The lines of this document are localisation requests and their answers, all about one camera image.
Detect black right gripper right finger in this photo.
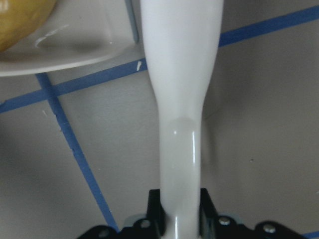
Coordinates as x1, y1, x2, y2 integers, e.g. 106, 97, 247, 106
199, 188, 305, 239

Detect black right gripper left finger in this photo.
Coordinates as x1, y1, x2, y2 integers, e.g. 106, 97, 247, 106
79, 189, 166, 239

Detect beige hand brush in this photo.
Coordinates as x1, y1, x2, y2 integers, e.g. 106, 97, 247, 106
141, 0, 224, 239

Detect beige plastic dustpan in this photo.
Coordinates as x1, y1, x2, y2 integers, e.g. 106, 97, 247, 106
0, 0, 139, 77

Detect orange potato toy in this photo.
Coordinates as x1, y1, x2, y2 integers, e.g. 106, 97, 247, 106
0, 0, 56, 52

